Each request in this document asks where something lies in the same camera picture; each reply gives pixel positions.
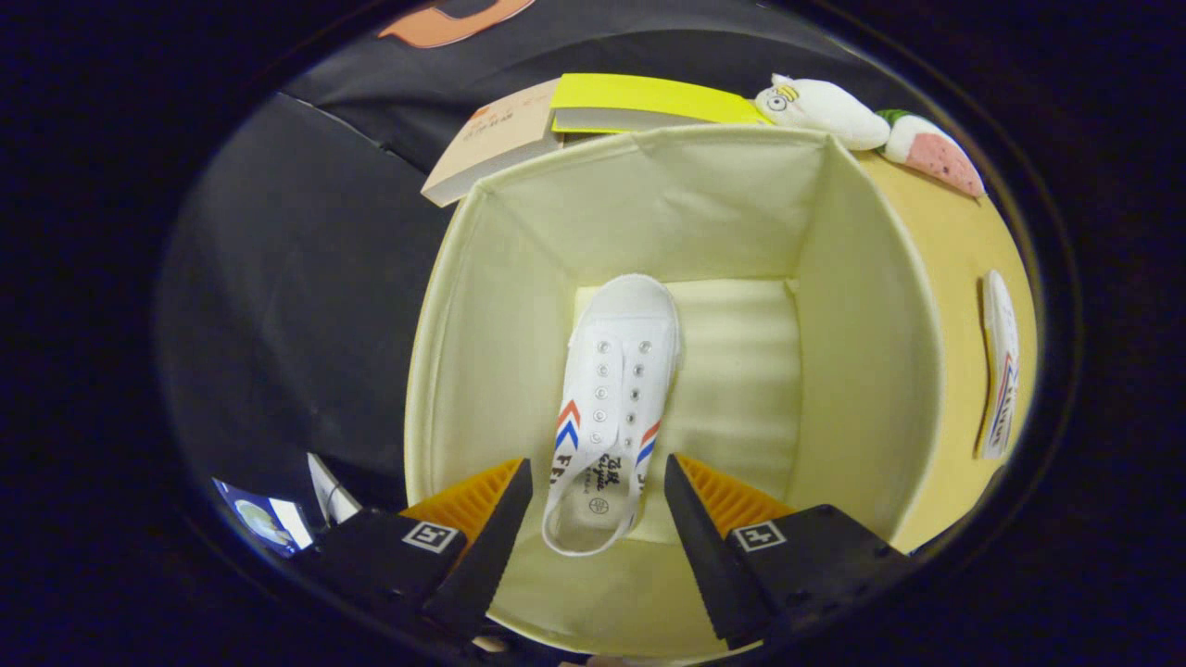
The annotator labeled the white canvas shoe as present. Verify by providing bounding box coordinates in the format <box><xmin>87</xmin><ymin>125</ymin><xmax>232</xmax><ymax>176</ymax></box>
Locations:
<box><xmin>976</xmin><ymin>270</ymin><xmax>1021</xmax><ymax>462</ymax></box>
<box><xmin>541</xmin><ymin>273</ymin><xmax>683</xmax><ymax>558</ymax></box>

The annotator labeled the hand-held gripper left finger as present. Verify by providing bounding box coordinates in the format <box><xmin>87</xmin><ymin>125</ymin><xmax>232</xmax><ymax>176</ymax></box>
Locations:
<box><xmin>310</xmin><ymin>459</ymin><xmax>534</xmax><ymax>647</ymax></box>

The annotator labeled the yellow cover book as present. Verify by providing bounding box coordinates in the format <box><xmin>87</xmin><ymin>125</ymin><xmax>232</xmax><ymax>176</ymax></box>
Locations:
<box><xmin>550</xmin><ymin>72</ymin><xmax>772</xmax><ymax>136</ymax></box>

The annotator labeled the white plush toy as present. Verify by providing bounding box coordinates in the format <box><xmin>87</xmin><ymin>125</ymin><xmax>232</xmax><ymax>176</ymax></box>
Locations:
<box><xmin>752</xmin><ymin>74</ymin><xmax>891</xmax><ymax>152</ymax></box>

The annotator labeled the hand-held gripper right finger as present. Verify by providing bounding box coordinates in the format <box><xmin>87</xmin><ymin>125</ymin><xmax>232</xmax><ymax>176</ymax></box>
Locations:
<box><xmin>663</xmin><ymin>454</ymin><xmax>918</xmax><ymax>649</ymax></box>

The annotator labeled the black backdrop cloth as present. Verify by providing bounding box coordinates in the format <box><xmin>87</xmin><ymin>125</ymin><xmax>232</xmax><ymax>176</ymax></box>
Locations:
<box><xmin>158</xmin><ymin>0</ymin><xmax>904</xmax><ymax>524</ymax></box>

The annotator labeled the tan paperback book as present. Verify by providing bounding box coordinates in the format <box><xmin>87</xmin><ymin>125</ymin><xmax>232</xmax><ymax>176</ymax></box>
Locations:
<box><xmin>421</xmin><ymin>79</ymin><xmax>564</xmax><ymax>208</ymax></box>

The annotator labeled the watermelon slice plush toy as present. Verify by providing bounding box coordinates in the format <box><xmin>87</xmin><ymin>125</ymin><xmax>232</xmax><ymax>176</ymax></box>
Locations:
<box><xmin>876</xmin><ymin>108</ymin><xmax>987</xmax><ymax>199</ymax></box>

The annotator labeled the cream fabric storage box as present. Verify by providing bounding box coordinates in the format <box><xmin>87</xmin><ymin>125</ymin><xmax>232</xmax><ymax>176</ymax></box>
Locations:
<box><xmin>403</xmin><ymin>123</ymin><xmax>947</xmax><ymax>661</ymax></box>

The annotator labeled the blue and white card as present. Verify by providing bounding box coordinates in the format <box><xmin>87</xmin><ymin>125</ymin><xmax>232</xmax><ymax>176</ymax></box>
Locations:
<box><xmin>210</xmin><ymin>476</ymin><xmax>315</xmax><ymax>558</ymax></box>

